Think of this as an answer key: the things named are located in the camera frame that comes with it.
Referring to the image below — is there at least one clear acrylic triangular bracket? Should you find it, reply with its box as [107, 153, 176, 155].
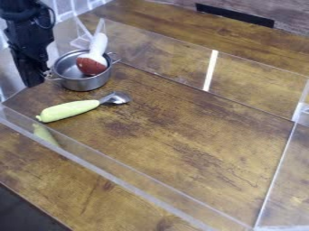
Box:
[69, 18, 105, 50]

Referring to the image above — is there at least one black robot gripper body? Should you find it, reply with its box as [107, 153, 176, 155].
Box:
[0, 0, 56, 62]

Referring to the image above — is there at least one green handled metal spoon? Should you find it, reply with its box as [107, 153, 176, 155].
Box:
[36, 91, 131, 123]

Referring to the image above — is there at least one small silver metal pot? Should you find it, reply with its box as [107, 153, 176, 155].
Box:
[44, 50, 119, 92]

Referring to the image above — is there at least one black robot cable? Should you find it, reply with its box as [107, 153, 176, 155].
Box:
[34, 3, 56, 31]

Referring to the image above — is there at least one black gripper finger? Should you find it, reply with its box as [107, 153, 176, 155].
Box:
[9, 49, 52, 88]

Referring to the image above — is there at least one black strip on table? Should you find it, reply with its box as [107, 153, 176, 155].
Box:
[195, 3, 275, 28]

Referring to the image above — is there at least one white and red toy mushroom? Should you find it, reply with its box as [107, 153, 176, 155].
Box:
[76, 32, 108, 76]

